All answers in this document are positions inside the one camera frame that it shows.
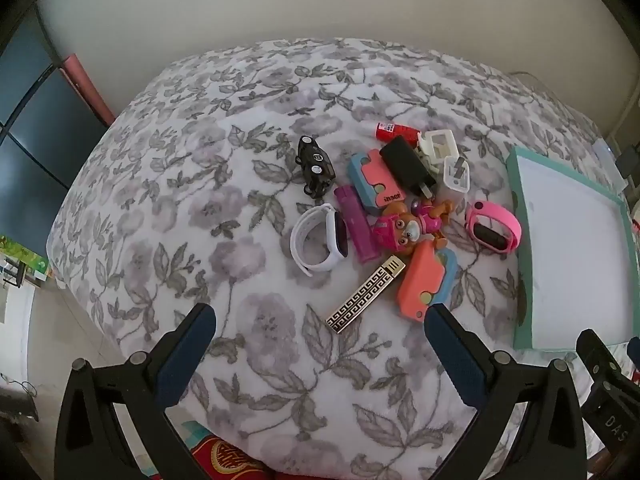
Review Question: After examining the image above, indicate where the orange blue puzzle case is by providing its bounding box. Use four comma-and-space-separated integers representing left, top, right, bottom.
396, 240, 458, 323

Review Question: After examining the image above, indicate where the pink smart watch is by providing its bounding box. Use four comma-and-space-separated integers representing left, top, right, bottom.
465, 200, 522, 255

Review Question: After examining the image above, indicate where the black gold patterned lighter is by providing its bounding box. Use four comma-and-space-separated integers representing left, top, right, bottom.
326, 256, 407, 334

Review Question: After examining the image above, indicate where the pink dog toy figure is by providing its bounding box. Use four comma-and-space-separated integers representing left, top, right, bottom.
371, 198, 454, 256

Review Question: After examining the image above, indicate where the purple lighter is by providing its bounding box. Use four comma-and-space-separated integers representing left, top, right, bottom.
334, 185, 381, 263

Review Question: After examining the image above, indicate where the white smart watch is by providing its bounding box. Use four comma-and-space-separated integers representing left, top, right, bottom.
290, 204, 348, 276

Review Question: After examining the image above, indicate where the red patterned box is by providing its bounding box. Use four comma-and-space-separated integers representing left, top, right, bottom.
192, 436, 271, 480

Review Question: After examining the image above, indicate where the teal white tray box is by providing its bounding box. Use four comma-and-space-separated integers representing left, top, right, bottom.
506, 146, 639, 351

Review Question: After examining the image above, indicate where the white power strip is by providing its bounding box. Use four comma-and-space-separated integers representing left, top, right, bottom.
592, 138, 628, 195

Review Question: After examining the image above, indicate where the white charger plug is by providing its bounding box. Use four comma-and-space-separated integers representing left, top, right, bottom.
436, 156, 470, 206

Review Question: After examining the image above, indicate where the pink blue puzzle case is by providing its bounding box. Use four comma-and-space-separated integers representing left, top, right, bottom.
347, 150, 406, 217

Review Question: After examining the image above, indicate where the dark cabinet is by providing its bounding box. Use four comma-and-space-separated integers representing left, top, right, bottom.
0, 10, 106, 257

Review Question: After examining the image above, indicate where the black charger plug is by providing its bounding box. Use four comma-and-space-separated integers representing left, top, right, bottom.
380, 136, 436, 198

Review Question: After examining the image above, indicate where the pink rolled mat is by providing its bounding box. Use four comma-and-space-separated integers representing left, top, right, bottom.
62, 54, 115, 126

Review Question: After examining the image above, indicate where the red small bottle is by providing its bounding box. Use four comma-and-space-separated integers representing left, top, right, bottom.
375, 122, 420, 146

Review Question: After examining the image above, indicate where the black toy car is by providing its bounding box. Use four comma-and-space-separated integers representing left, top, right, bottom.
295, 136, 335, 198

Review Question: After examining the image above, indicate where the cream plastic frame piece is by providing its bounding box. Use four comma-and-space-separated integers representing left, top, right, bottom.
416, 129, 459, 164

